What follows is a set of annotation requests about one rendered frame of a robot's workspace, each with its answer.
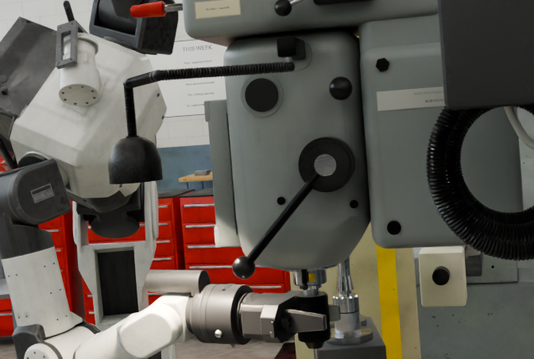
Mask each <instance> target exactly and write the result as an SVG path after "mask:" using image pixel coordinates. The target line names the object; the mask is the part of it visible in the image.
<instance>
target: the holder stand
mask: <svg viewBox="0 0 534 359"><path fill-rule="evenodd" d="M360 321H361V332H360V333H358V334H351V335H341V334H336V333H335V321H333V322H330V327H331V338H330V339H329V340H327V341H325V342H324V345H323V347H322V348H319V349H314V359H387V356H386V346H385V343H384V342H383V340H382V338H381V335H380V334H379V332H378V331H377V328H376V326H375V325H374V323H373V320H372V318H371V317H366V316H365V315H360Z"/></svg>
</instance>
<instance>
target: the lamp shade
mask: <svg viewBox="0 0 534 359"><path fill-rule="evenodd" d="M108 171H109V180H110V184H126V183H144V182H151V181H157V180H162V179H163V174H162V164H161V157H160V155H159V152H158V151H157V147H156V146H155V143H153V142H151V141H150V140H149V139H147V138H146V137H139V135H137V136H127V137H126V138H122V139H120V140H119V141H118V142H117V143H116V144H114V145H113V146H112V148H111V151H110V158H109V161H108Z"/></svg>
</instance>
